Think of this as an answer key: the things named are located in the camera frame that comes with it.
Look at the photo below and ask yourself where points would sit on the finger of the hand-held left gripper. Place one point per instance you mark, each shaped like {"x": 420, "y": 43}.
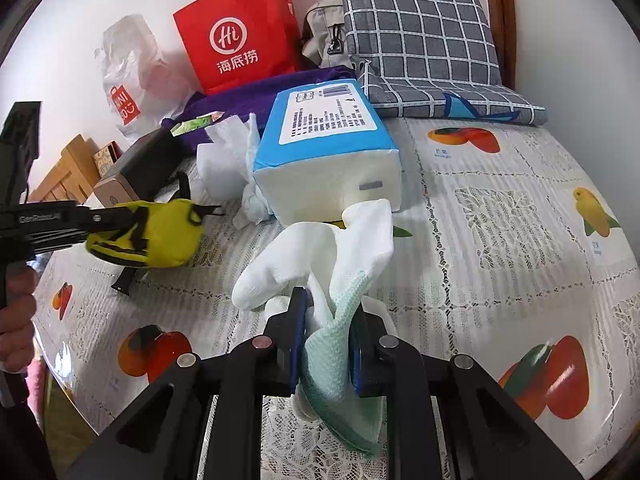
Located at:
{"x": 107, "y": 217}
{"x": 65, "y": 241}

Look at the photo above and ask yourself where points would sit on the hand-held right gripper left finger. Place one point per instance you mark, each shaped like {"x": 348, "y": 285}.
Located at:
{"x": 298, "y": 332}

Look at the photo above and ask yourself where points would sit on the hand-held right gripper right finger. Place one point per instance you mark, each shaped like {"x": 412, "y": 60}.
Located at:
{"x": 356, "y": 355}

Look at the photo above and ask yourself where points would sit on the yellow sock with black stripes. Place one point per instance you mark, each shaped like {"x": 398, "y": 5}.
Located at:
{"x": 165, "y": 232}

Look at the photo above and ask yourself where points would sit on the white sock with mint toe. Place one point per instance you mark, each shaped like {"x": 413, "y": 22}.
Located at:
{"x": 325, "y": 260}

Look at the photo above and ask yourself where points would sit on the person's left hand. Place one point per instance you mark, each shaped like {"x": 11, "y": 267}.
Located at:
{"x": 17, "y": 320}

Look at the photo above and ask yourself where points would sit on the wooden headboard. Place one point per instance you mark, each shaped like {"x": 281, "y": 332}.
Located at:
{"x": 65, "y": 175}

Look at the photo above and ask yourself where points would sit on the patterned flat box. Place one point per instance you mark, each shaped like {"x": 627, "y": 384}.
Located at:
{"x": 106, "y": 157}

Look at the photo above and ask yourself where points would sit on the dark green tin box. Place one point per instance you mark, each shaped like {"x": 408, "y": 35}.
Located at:
{"x": 140, "y": 165}

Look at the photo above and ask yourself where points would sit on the white plastic shopping bag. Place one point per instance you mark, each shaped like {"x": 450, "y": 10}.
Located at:
{"x": 135, "y": 70}

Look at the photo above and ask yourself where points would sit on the purple towel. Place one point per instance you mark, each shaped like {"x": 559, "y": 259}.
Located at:
{"x": 235, "y": 105}

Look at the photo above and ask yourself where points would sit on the blue tissue pack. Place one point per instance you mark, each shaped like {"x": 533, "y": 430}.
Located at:
{"x": 325, "y": 160}

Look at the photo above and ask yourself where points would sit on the person's dark clothing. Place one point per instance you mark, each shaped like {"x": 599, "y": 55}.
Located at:
{"x": 22, "y": 435}

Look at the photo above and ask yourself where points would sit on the red paper bag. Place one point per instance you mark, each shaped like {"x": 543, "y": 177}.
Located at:
{"x": 235, "y": 40}

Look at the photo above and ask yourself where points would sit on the beige fabric bag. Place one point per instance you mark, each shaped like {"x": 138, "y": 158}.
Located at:
{"x": 322, "y": 30}

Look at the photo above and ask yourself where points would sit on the grey checked cushion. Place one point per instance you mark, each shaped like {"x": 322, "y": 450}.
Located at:
{"x": 425, "y": 35}

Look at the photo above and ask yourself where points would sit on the brown wooden door frame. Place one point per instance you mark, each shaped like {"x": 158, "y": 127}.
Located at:
{"x": 500, "y": 20}

